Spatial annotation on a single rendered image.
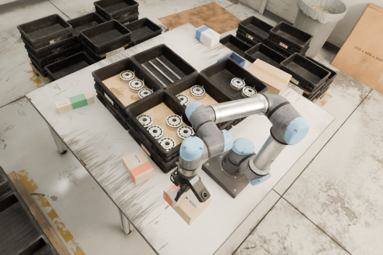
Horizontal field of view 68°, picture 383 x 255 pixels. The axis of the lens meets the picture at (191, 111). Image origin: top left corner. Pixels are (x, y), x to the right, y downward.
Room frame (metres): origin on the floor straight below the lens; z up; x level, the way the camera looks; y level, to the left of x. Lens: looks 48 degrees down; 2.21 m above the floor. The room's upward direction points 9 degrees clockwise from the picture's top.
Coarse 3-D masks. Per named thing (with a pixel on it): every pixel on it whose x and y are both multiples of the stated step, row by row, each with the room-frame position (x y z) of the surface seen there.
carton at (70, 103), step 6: (78, 96) 1.28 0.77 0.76; (84, 96) 1.29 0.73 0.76; (90, 96) 1.30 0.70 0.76; (60, 102) 1.20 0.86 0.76; (66, 102) 1.21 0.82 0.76; (72, 102) 1.22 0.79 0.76; (78, 102) 1.24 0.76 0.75; (84, 102) 1.26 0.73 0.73; (90, 102) 1.29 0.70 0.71; (60, 108) 1.17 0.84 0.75; (66, 108) 1.19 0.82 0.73; (72, 108) 1.21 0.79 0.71
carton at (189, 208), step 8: (184, 192) 0.54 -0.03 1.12; (192, 192) 0.55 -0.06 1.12; (168, 200) 0.52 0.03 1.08; (184, 200) 0.51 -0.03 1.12; (192, 200) 0.51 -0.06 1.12; (208, 200) 0.52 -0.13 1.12; (176, 208) 0.49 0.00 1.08; (184, 208) 0.47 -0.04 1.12; (192, 208) 0.48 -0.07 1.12; (200, 208) 0.49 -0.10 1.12; (184, 216) 0.46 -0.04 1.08; (192, 216) 0.45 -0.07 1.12
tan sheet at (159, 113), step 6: (162, 102) 1.29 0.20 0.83; (156, 108) 1.23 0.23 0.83; (162, 108) 1.24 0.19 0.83; (168, 108) 1.25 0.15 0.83; (150, 114) 1.17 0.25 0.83; (156, 114) 1.18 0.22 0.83; (162, 114) 1.19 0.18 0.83; (168, 114) 1.20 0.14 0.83; (156, 120) 1.13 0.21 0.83; (162, 120) 1.14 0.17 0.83; (162, 126) 1.09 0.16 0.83; (168, 132) 1.06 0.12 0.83; (174, 132) 1.06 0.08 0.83; (174, 138) 1.02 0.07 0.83
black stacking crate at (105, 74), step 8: (120, 64) 1.51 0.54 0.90; (128, 64) 1.56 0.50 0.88; (96, 72) 1.38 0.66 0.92; (104, 72) 1.42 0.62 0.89; (112, 72) 1.46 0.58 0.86; (120, 72) 1.51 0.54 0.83; (136, 72) 1.51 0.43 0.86; (144, 80) 1.44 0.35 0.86; (160, 88) 1.33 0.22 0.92; (104, 96) 1.26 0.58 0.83; (112, 104) 1.20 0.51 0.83; (120, 112) 1.15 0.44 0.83
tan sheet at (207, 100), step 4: (184, 92) 1.42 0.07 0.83; (188, 92) 1.43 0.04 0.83; (204, 96) 1.41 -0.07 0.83; (208, 96) 1.42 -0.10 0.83; (192, 100) 1.36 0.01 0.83; (196, 100) 1.36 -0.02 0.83; (200, 100) 1.37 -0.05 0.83; (204, 100) 1.37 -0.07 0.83; (208, 100) 1.38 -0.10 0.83; (212, 100) 1.39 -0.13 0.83; (204, 104) 1.34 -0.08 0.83; (208, 104) 1.34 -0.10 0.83; (212, 104) 1.35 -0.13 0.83
